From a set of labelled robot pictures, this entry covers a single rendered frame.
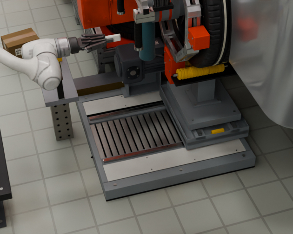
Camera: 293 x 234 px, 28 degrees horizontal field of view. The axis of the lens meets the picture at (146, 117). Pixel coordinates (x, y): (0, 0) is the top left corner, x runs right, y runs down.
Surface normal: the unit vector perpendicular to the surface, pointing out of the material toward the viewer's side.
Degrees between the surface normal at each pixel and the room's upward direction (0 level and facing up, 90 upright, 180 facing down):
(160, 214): 0
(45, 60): 20
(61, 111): 90
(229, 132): 90
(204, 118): 0
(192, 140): 90
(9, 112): 0
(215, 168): 90
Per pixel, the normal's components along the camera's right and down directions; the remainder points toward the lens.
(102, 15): 0.28, 0.63
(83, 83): -0.02, -0.76
